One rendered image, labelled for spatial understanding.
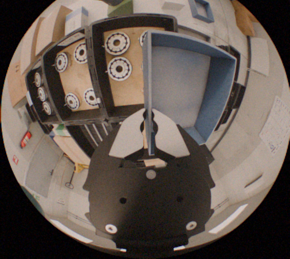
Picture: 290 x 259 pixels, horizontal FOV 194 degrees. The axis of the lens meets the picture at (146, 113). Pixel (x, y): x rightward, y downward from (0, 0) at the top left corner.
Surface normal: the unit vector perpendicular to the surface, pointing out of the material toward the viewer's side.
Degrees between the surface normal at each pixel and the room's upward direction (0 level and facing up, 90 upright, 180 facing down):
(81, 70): 0
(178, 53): 1
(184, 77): 1
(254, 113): 90
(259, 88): 90
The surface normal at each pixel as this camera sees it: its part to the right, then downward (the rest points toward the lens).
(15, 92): 1.00, 0.04
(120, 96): 0.10, 0.54
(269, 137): -0.99, 0.07
